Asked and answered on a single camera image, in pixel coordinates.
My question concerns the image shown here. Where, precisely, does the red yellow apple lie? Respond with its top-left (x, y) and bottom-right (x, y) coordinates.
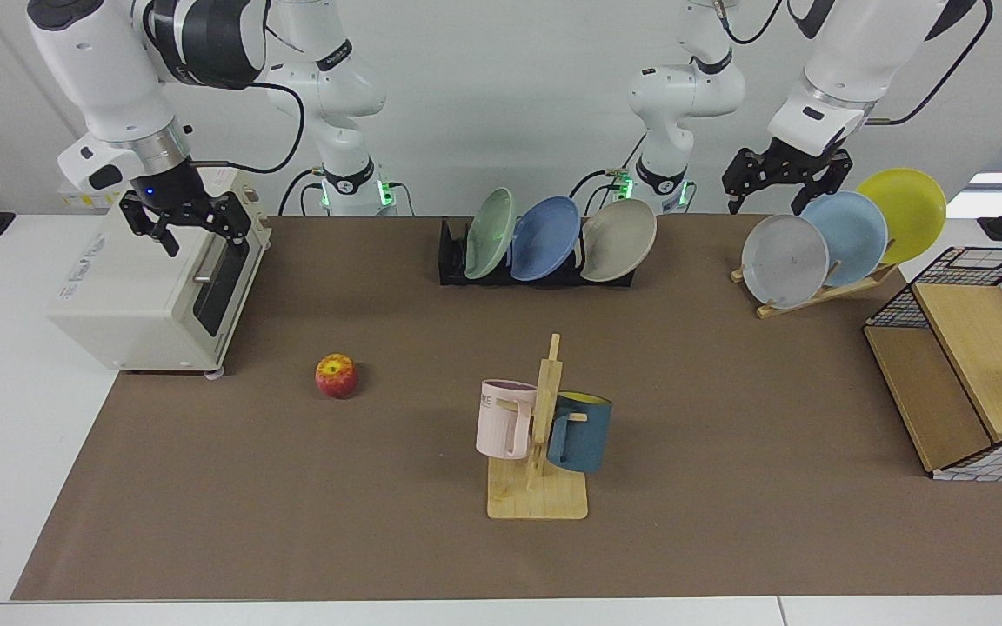
top-left (315, 353), bottom-right (358, 400)

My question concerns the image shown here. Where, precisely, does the light blue plate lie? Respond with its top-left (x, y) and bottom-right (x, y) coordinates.
top-left (801, 190), bottom-right (889, 288)

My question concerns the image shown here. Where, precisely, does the grey plate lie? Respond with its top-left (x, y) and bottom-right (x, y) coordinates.
top-left (741, 214), bottom-right (830, 310)

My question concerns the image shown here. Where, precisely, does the yellow plate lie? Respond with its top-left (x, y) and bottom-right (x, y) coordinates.
top-left (855, 167), bottom-right (947, 265)

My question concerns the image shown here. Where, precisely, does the wooden dish rack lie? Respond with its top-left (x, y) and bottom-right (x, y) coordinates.
top-left (731, 261), bottom-right (899, 320)

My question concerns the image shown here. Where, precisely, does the beige plate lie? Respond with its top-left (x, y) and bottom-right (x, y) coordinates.
top-left (579, 198), bottom-right (658, 283)

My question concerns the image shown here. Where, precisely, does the black dish rack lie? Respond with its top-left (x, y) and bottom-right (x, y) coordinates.
top-left (438, 217), bottom-right (637, 288)

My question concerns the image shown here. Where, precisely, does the pale green plate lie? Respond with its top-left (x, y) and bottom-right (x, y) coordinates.
top-left (464, 187), bottom-right (518, 281)

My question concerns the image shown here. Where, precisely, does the pale toaster oven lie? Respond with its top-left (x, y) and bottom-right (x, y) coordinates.
top-left (47, 170), bottom-right (271, 377)

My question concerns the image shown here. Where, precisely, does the white box with yellow labels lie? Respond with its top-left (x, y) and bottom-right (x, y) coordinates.
top-left (57, 178), bottom-right (132, 212)

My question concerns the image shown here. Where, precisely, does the brown table cloth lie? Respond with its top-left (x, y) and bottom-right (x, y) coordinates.
top-left (10, 215), bottom-right (1002, 601)

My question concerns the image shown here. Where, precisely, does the dark blue mug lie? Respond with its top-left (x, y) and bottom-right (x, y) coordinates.
top-left (546, 391), bottom-right (613, 475)

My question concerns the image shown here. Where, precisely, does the pink mug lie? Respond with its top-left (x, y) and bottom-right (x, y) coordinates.
top-left (476, 379), bottom-right (538, 460)

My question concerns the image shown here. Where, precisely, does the wooden cup stand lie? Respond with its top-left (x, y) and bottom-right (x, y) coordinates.
top-left (487, 333), bottom-right (589, 521)

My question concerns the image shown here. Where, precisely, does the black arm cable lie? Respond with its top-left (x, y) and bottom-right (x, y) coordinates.
top-left (190, 80), bottom-right (306, 175)
top-left (865, 0), bottom-right (994, 126)

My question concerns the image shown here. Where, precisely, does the black base cable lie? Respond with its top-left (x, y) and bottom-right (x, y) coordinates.
top-left (561, 135), bottom-right (646, 216)
top-left (278, 168), bottom-right (328, 216)

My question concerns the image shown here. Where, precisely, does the wire basket with wooden floor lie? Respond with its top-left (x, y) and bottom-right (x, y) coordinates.
top-left (864, 246), bottom-right (1002, 482)

